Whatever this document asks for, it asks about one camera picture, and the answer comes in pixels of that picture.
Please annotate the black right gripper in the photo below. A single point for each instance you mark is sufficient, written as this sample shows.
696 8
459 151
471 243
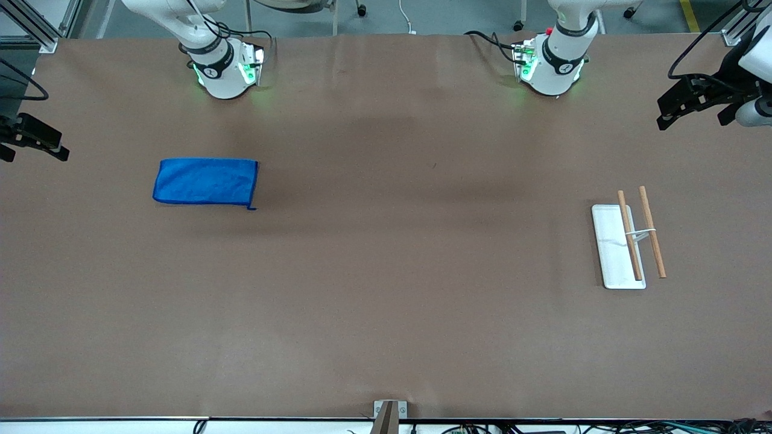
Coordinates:
13 131

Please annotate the aluminium frame post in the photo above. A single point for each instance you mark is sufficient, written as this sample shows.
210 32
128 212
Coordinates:
36 33
733 33

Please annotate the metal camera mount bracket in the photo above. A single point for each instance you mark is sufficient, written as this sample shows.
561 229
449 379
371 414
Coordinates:
389 416

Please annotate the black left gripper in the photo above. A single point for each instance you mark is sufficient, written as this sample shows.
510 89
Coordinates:
713 94

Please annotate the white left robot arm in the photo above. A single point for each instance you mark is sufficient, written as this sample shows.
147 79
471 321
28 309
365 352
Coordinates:
561 72

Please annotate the white towel rack wooden bars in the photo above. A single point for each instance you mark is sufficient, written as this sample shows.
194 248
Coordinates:
612 253

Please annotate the blue microfibre towel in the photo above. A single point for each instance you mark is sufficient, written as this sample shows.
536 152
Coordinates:
205 181

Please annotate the white stool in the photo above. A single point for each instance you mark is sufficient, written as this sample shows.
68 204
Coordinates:
301 6

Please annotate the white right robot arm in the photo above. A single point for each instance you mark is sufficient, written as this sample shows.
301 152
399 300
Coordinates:
223 78

